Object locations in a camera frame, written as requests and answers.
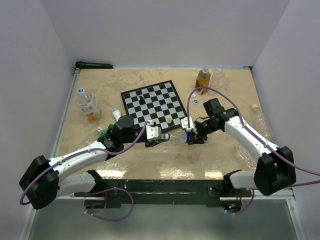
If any pepsi label bottle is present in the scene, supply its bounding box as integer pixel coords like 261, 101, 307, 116
176, 131, 192, 144

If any white pepsi bottle cap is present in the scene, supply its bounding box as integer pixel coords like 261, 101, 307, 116
162, 133, 171, 141

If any amber drink bottle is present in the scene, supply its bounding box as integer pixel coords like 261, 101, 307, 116
195, 67, 211, 95

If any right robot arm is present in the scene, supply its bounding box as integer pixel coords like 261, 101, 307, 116
181, 98, 297, 197

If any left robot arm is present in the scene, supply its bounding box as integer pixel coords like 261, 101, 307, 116
19, 115, 170, 210

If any white tube bottle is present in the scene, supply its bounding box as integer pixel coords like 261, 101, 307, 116
111, 107, 122, 122

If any clear crushed bottle right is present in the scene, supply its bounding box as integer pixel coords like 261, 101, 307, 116
231, 144, 257, 171

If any yellow cap clear bottle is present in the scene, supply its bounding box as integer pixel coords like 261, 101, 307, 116
251, 104, 274, 141

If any blue cap tea bottle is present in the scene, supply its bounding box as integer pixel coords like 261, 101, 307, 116
77, 88, 102, 121

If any white chess piece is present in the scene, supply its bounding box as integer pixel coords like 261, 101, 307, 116
166, 114, 173, 124

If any black white chessboard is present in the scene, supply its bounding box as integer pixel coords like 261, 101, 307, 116
120, 80, 187, 131

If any black chess piece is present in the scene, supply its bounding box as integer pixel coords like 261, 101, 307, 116
139, 96, 145, 104

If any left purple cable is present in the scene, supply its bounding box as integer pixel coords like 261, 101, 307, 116
19, 120, 156, 206

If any purple cable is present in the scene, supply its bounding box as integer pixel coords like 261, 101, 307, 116
186, 86, 320, 188
19, 120, 156, 206

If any black base frame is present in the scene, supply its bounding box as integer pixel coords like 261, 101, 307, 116
90, 179, 252, 208

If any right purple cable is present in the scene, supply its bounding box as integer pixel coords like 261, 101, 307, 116
186, 86, 320, 188

